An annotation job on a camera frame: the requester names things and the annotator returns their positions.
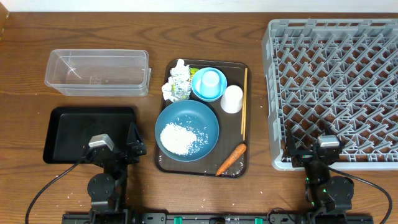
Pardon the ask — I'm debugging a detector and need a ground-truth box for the white rice pile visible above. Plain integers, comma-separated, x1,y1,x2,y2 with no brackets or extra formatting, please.
160,116,209,156

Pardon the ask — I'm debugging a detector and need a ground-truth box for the orange carrot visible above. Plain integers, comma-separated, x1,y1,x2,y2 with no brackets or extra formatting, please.
216,143,247,175

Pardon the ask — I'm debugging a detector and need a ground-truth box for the dark blue plate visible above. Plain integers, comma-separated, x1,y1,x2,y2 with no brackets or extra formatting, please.
155,100,220,162

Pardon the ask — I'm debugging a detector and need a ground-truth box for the white cup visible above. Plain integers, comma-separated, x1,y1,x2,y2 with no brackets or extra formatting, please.
220,85,243,114

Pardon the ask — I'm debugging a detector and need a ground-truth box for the light blue bowl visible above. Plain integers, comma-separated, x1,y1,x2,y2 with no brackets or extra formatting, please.
191,67,227,102

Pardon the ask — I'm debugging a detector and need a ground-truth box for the light blue cup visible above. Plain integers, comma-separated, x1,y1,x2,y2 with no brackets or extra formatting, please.
200,70,220,98

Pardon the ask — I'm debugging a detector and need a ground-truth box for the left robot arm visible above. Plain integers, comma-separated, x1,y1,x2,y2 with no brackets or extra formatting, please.
84,123,147,223

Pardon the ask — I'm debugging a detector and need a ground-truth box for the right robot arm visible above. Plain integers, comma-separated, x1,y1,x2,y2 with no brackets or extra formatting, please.
285,128,354,223

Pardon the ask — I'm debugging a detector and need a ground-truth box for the grey dishwasher rack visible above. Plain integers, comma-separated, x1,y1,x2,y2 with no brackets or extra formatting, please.
262,19,397,171

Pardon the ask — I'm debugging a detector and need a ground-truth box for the black plastic tray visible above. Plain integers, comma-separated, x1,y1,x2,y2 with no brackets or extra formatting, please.
43,106,136,164

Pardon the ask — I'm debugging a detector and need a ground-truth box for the crumpled white wrapper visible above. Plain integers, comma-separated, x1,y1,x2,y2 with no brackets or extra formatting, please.
162,59,199,103

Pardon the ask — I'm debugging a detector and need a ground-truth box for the clear plastic bin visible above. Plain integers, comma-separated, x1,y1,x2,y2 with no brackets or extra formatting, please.
44,49,151,97

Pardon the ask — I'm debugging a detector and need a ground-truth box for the dark brown serving tray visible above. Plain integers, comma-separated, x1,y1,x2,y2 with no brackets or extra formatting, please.
154,58,251,179

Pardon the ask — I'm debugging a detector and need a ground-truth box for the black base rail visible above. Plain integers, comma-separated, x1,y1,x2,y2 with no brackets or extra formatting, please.
61,212,374,224

